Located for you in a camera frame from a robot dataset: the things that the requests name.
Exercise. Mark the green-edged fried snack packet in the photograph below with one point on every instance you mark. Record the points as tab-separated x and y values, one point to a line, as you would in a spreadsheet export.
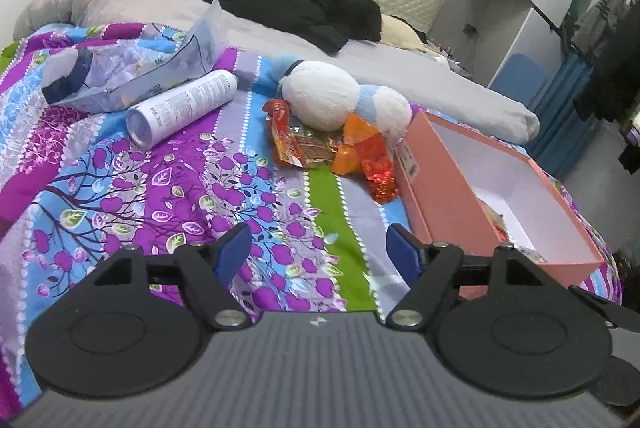
506	224

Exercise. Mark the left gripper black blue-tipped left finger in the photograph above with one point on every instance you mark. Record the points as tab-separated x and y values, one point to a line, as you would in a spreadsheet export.
202	272

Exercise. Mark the red spicy strip packet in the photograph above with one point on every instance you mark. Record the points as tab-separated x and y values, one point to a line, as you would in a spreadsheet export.
286	150

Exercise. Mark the red green snack packet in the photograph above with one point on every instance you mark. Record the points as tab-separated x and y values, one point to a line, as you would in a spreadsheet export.
316	147

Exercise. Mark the orange foil snack packet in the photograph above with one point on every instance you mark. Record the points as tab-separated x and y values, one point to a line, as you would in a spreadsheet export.
363	151

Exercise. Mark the translucent grey plastic bag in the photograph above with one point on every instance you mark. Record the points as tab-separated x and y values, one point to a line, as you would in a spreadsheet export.
112	78

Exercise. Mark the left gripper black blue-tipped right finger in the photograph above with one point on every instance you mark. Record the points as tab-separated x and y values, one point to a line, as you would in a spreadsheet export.
436	272

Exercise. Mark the black jacket on bed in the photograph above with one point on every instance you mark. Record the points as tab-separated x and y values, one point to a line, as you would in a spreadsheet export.
327	24

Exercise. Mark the pink cardboard box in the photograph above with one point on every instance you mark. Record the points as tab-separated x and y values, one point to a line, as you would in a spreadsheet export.
464	188

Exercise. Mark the white cylindrical spray can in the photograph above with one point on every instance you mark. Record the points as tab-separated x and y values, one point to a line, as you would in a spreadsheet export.
156	119

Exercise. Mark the blue curtain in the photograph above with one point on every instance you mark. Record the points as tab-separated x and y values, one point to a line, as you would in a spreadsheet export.
562	135

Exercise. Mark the purple floral bed sheet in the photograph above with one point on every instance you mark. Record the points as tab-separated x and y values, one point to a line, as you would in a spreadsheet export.
75	189

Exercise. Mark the white blue plush toy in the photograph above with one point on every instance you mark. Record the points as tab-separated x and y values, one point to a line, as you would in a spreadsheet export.
321	96

